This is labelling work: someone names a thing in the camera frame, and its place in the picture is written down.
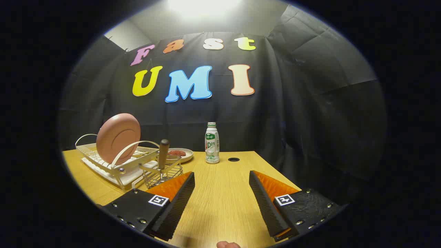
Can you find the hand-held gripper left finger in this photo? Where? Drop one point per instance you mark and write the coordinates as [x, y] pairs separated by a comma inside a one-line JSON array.
[[175, 206]]

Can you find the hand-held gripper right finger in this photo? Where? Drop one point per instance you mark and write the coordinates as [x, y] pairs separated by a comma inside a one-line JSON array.
[[265, 203]]

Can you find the pink plate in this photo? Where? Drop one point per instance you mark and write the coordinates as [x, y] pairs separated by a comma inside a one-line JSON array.
[[117, 137]]

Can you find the beige round plate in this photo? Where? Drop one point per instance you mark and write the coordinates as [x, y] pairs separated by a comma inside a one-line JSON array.
[[187, 157]]

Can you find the red meat piece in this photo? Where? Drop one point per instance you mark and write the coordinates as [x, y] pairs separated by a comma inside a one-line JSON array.
[[178, 153]]

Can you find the white drain tray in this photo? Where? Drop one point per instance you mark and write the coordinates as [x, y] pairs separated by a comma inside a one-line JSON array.
[[129, 179]]

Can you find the white green drink bottle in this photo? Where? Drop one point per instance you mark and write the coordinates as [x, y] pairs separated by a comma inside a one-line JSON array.
[[212, 148]]

